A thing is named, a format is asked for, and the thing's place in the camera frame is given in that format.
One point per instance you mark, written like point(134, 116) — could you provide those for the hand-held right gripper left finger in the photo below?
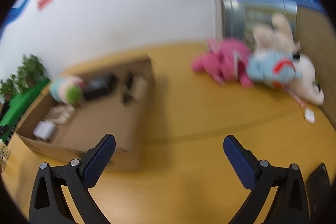
point(98, 161)

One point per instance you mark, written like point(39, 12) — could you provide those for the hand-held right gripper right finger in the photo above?
point(239, 163)

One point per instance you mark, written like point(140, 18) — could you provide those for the cardboard box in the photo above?
point(105, 124)

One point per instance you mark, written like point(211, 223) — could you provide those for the small white object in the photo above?
point(44, 130)

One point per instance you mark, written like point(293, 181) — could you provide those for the black product box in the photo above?
point(99, 86)

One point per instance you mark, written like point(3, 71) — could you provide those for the pastel teal pink green plush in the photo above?
point(67, 90)

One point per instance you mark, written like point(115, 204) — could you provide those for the black sunglasses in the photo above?
point(130, 85)

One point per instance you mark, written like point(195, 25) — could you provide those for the white earbuds case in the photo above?
point(309, 116)

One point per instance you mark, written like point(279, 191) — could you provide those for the small printed card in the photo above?
point(4, 154)

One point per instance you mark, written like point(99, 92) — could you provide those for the green ledge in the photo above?
point(25, 100)

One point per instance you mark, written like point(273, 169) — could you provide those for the light blue plush toy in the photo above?
point(270, 69)

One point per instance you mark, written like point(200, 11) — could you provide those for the pink plush toy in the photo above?
point(223, 61)

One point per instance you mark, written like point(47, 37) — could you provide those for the white plush toy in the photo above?
point(309, 82)

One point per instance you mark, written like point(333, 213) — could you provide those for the large potted green plant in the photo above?
point(31, 70)

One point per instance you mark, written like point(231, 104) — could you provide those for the small potted green plant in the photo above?
point(8, 87)

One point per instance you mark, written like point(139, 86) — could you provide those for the beige plush toy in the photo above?
point(273, 35)

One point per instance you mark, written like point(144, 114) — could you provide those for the brown board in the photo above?
point(312, 35)

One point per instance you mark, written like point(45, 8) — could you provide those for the red wall sign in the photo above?
point(45, 1)

